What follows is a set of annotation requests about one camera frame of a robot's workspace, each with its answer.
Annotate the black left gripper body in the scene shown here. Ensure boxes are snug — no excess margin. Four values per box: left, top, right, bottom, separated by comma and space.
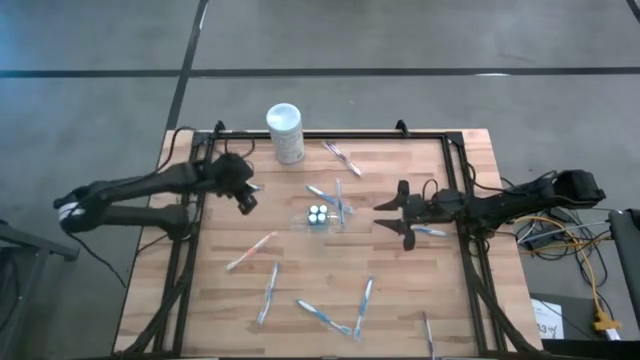
209, 154, 259, 216

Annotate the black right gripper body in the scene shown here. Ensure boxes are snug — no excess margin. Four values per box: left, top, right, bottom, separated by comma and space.
398, 179, 466, 251

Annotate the pink toothbrush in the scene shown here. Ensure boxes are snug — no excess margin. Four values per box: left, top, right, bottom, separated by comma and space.
322, 140, 363, 178

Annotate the orange toothbrush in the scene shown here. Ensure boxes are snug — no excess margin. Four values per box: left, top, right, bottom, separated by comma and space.
225, 230, 280, 273

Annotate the white wipes canister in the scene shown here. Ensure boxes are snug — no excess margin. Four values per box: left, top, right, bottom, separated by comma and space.
265, 102, 306, 166

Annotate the clear acrylic organizer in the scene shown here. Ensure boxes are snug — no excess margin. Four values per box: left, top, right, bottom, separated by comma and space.
291, 202, 347, 235

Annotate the black power adapter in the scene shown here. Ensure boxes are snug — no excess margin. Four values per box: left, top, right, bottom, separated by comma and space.
548, 206, 576, 224

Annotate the white paper sheet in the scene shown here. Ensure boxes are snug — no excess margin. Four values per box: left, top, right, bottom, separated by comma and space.
529, 297, 566, 341

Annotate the black case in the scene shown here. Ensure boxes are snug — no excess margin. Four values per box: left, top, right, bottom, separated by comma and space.
607, 208, 640, 331

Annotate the yellow power plug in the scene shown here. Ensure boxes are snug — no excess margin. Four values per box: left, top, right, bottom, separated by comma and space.
592, 310, 624, 332

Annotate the black equipment box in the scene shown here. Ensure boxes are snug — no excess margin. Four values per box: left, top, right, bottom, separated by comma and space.
541, 337, 640, 360

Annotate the grey metal stand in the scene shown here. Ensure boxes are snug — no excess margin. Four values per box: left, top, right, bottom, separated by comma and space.
0, 218, 81, 360

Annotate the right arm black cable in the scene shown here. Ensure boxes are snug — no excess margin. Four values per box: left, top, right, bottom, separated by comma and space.
421, 162, 559, 199

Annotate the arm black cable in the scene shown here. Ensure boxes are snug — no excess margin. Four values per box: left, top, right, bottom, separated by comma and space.
157, 126, 257, 171
421, 162, 559, 199

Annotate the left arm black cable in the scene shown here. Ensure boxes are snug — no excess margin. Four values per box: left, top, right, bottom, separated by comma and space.
157, 126, 257, 171

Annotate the black aluminium rig frame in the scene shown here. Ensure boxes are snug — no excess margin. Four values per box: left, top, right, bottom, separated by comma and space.
112, 119, 544, 359

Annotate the white floor cable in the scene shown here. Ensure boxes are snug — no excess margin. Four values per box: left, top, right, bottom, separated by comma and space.
516, 219, 614, 245

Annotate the black floor cable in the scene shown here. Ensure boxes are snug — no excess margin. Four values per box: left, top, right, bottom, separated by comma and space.
517, 202, 617, 301

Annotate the yellow floor cable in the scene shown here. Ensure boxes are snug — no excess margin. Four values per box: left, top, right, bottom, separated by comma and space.
513, 214, 609, 326

